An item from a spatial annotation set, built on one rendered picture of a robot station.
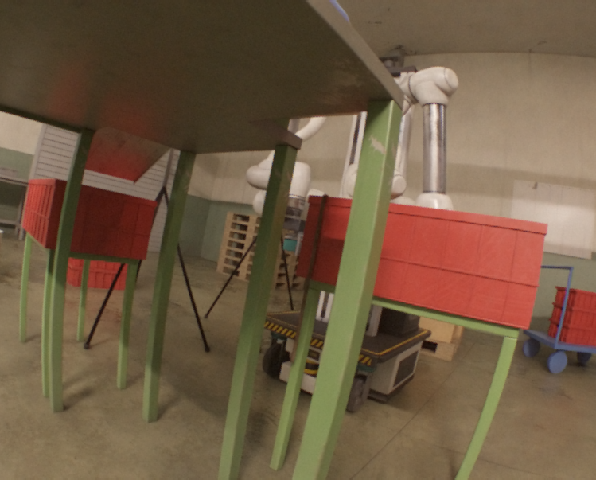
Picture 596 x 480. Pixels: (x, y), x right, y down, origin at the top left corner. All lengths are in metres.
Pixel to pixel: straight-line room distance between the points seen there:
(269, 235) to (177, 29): 0.50
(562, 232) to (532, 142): 1.30
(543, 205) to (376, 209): 4.59
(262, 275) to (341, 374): 0.38
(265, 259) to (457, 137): 4.78
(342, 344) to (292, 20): 0.39
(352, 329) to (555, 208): 4.64
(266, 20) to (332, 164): 5.66
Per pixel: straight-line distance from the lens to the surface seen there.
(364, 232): 0.45
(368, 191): 0.46
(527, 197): 5.00
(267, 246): 0.78
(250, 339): 0.81
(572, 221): 4.99
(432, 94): 1.49
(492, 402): 0.82
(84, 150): 1.12
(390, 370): 1.67
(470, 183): 5.11
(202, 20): 0.41
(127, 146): 1.19
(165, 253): 1.09
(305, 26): 0.38
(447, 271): 0.78
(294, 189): 1.47
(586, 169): 5.22
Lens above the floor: 0.71
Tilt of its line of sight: 1 degrees up
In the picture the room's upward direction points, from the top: 11 degrees clockwise
